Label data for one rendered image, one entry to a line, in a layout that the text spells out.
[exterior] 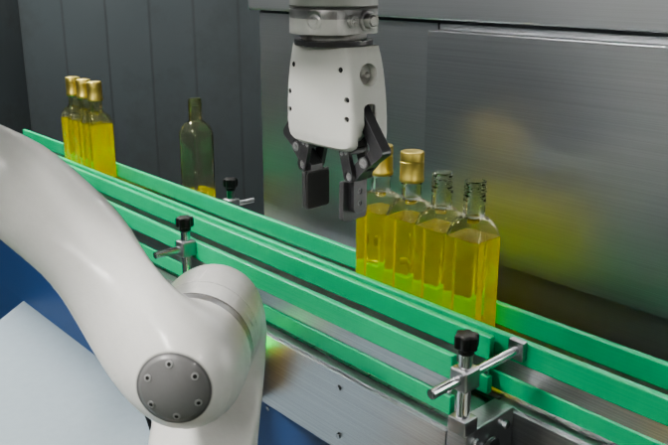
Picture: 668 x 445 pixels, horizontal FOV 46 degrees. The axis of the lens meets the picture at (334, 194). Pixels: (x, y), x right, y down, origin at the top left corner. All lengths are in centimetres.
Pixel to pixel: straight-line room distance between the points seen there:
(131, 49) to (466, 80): 263
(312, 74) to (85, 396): 110
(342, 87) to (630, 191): 48
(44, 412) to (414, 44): 100
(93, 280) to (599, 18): 69
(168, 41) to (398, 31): 238
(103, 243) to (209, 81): 282
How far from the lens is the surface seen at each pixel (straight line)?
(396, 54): 133
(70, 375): 181
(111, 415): 164
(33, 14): 386
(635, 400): 96
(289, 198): 160
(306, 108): 77
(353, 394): 110
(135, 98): 371
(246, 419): 90
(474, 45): 119
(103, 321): 79
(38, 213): 81
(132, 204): 170
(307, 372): 116
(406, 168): 111
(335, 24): 72
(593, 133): 109
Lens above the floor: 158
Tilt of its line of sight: 16 degrees down
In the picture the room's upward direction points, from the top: straight up
